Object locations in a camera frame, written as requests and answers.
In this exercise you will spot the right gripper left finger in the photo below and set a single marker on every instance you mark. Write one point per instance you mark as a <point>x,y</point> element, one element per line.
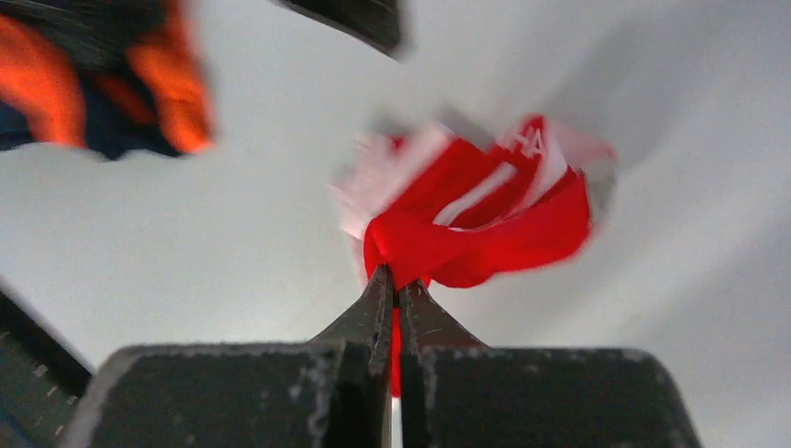
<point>330,391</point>

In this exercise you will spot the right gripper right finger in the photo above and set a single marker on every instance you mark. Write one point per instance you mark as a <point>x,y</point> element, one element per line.
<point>458,392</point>

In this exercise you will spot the red white underwear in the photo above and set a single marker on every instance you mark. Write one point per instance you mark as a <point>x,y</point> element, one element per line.
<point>431,206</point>

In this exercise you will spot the navy orange underwear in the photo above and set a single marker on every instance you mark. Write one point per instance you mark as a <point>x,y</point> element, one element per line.
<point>105,76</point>

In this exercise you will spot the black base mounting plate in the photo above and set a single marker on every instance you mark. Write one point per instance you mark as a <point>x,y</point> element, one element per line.
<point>41,382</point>

